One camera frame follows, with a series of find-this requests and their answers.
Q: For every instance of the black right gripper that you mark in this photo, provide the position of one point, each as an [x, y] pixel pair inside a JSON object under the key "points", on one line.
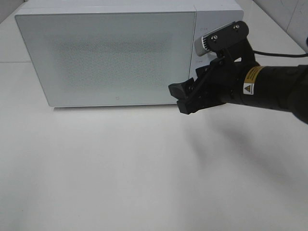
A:
{"points": [[213, 80]]}

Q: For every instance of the white microwave oven body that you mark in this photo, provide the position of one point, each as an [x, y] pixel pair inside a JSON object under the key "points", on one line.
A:
{"points": [[209, 14]]}

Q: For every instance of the white microwave door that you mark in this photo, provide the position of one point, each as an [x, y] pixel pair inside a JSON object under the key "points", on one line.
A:
{"points": [[109, 59]]}

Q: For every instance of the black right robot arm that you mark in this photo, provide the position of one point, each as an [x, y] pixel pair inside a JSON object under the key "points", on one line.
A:
{"points": [[281, 88]]}

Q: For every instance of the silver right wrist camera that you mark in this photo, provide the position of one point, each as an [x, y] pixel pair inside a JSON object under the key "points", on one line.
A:
{"points": [[221, 38]]}

